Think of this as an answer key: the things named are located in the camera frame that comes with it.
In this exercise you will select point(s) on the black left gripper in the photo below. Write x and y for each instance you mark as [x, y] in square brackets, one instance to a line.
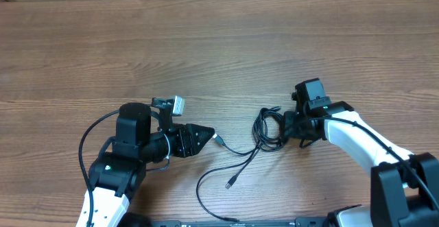
[188, 146]

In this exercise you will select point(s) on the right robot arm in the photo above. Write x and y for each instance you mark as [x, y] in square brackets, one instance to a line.
[403, 185]

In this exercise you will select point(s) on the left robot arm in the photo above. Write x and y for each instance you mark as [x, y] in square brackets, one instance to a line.
[144, 133]

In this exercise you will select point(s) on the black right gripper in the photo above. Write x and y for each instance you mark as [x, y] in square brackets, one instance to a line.
[290, 129]

